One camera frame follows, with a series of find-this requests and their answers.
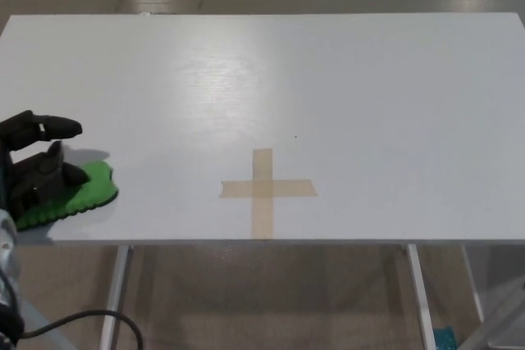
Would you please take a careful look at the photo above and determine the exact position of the grey-blue metal stand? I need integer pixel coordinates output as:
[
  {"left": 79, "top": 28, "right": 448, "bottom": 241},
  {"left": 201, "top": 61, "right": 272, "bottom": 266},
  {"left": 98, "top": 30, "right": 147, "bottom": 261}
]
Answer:
[{"left": 18, "top": 296, "right": 66, "bottom": 350}]

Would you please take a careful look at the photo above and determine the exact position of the grey metal frame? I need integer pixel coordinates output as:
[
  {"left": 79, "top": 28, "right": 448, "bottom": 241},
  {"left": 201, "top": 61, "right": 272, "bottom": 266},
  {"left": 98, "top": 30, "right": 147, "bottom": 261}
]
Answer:
[{"left": 459, "top": 280, "right": 525, "bottom": 350}]

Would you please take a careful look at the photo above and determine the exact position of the white table leg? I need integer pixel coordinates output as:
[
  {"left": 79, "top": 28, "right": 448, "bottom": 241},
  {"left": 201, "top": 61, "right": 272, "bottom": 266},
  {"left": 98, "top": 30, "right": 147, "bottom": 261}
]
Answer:
[
  {"left": 98, "top": 244, "right": 135, "bottom": 350},
  {"left": 460, "top": 244, "right": 486, "bottom": 323},
  {"left": 405, "top": 243, "right": 436, "bottom": 350}
]

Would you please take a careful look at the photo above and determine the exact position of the green whiteboard eraser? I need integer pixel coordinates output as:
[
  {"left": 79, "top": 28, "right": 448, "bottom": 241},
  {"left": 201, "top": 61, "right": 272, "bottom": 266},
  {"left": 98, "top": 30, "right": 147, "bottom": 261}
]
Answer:
[{"left": 16, "top": 160, "right": 121, "bottom": 233}]

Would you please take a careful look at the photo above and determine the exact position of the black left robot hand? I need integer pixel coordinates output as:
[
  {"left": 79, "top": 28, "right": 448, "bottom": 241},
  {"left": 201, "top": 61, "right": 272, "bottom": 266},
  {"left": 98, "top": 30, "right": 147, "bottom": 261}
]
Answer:
[{"left": 0, "top": 110, "right": 92, "bottom": 220}]

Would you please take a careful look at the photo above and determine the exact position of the short beige tape strip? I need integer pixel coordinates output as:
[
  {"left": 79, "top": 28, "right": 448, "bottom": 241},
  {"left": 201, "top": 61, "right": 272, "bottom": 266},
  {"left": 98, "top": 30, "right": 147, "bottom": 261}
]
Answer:
[{"left": 218, "top": 179, "right": 320, "bottom": 201}]

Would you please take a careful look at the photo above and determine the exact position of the teal textured object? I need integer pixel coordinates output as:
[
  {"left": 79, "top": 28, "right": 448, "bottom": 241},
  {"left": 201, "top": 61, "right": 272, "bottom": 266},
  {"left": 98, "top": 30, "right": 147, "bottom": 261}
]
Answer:
[{"left": 433, "top": 325, "right": 458, "bottom": 350}]

